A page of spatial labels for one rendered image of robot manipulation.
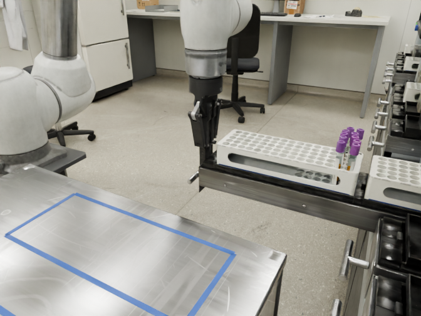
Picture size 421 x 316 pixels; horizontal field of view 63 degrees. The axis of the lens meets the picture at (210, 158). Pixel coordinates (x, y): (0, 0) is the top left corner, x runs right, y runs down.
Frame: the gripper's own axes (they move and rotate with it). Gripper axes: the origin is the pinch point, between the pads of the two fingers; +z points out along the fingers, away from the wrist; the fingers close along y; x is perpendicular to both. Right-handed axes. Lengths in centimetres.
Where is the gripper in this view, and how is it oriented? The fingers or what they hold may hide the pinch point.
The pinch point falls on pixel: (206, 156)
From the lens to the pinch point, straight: 84.5
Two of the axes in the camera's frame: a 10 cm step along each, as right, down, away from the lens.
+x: -8.9, -2.1, 4.0
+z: 0.0, 8.9, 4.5
